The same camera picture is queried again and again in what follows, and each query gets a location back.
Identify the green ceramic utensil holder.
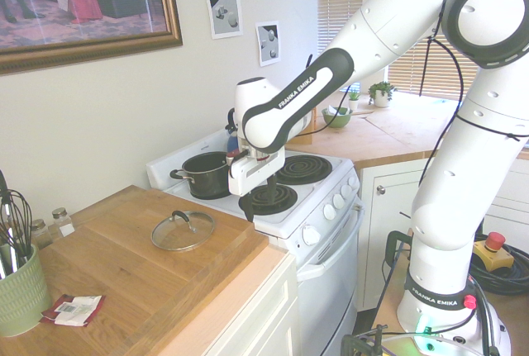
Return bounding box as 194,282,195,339
0,243,53,338

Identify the narrow wooden window blind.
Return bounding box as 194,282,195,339
317,0,367,58

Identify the white cabinet under cutting board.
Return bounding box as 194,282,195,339
205,247,301,356

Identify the red seasoning packet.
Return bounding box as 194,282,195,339
39,293,106,328

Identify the yellow emergency stop button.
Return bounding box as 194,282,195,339
472,231,516,271

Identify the bushy plant in white pot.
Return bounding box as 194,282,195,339
367,81,398,109

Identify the black coiled cable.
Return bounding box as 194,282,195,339
469,243,529,296

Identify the white cabinet with knob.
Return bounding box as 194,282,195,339
356,156,529,312

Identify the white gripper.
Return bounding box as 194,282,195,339
227,147,287,224

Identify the black cooking pot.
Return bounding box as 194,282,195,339
169,151,233,201

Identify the white oven door handle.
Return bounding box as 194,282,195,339
295,206,365,283

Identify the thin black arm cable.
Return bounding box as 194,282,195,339
288,0,522,175

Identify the glass spice jar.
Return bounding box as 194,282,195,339
30,218,55,250
50,206,76,239

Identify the black whisk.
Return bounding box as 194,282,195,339
0,189,35,263

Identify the glass pot lid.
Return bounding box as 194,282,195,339
150,209,217,252

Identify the black coil stove burner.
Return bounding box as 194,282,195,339
238,183,299,216
275,154,333,186

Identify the black green clamp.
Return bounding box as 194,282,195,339
340,324,388,356

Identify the grey paper print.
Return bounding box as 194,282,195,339
255,21,283,69
203,0,245,40

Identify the green bowl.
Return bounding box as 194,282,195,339
321,105,354,130

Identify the white electric stove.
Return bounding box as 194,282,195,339
145,126,365,356

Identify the white seasoning packet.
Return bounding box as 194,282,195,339
54,295,102,327

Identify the wide wooden window blind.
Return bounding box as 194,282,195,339
387,0,529,103

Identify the blue kettle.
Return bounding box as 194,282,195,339
224,107,245,154

